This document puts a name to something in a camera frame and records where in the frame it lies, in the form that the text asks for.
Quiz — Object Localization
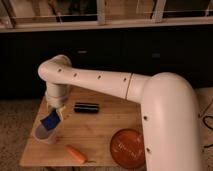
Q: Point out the black cable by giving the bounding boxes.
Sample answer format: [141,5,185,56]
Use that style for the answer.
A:
[198,99,213,149]

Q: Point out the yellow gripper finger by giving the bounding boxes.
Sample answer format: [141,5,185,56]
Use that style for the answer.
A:
[57,105,71,121]

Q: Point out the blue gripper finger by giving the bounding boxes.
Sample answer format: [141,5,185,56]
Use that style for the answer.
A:
[41,110,60,130]

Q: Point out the orange carrot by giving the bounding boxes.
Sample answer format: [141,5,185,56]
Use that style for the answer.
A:
[65,145,91,164]

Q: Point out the wooden table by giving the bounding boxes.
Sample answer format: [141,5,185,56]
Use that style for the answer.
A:
[20,87,142,167]

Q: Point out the orange plate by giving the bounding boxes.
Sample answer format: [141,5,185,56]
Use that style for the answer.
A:
[110,129,146,169]

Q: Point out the grey ceramic cup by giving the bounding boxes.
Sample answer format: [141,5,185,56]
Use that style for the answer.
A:
[33,124,56,144]

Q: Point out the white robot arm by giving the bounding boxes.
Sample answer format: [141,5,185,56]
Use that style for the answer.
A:
[38,55,204,171]

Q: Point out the black cylinder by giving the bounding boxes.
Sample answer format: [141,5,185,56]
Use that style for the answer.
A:
[74,103,99,113]

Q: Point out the white window frame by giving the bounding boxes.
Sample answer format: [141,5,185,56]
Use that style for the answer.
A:
[0,0,213,32]

